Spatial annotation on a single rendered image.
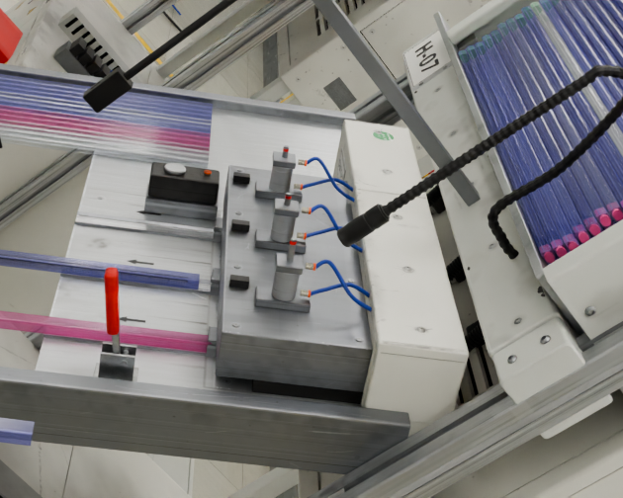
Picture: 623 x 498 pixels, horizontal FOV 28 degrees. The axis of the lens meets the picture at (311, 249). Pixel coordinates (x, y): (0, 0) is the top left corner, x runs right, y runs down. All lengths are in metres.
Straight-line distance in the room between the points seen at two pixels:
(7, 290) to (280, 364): 1.70
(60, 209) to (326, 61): 0.64
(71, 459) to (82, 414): 0.73
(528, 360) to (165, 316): 0.36
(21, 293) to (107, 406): 1.68
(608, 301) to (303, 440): 0.29
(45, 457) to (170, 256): 0.55
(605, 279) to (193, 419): 0.37
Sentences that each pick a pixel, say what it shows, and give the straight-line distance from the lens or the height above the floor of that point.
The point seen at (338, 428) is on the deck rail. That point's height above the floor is 1.17.
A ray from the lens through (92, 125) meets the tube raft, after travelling 1.55.
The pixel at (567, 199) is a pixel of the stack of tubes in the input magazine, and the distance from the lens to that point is 1.12.
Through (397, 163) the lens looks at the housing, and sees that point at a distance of 1.41.
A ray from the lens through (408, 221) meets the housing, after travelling 1.28.
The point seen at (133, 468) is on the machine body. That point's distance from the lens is 1.94.
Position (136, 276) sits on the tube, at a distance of 1.25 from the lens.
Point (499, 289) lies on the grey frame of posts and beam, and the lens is 1.12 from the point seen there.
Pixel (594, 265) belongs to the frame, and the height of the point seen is 1.43.
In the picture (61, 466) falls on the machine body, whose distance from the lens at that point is 1.79.
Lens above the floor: 1.51
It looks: 15 degrees down
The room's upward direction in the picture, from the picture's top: 57 degrees clockwise
